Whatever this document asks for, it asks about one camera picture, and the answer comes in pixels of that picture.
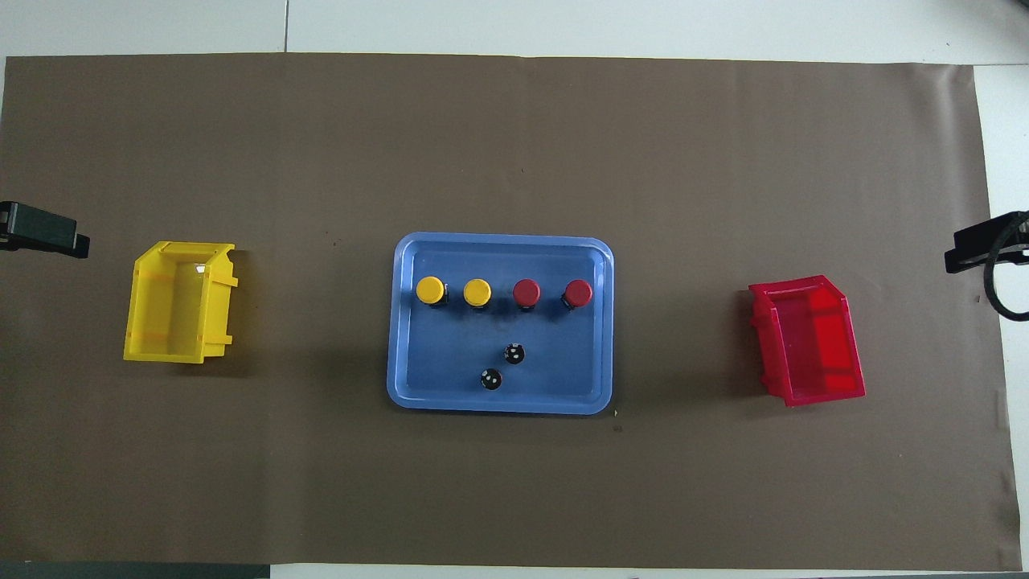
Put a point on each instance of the yellow push button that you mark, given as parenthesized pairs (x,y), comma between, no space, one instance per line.
(477,292)
(431,289)

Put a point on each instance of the red push button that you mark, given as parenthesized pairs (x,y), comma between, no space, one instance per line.
(526,293)
(578,293)

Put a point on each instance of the yellow plastic bin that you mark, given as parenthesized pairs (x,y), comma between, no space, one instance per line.
(173,314)

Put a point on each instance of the red plastic bin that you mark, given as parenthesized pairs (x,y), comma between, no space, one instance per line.
(828,346)

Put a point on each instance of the blue plastic tray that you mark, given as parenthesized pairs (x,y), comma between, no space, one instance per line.
(450,354)

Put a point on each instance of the brown table mat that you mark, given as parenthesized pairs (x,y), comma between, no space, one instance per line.
(514,145)

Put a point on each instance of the black cylindrical capacitor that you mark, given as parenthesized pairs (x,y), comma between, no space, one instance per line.
(514,353)
(491,379)

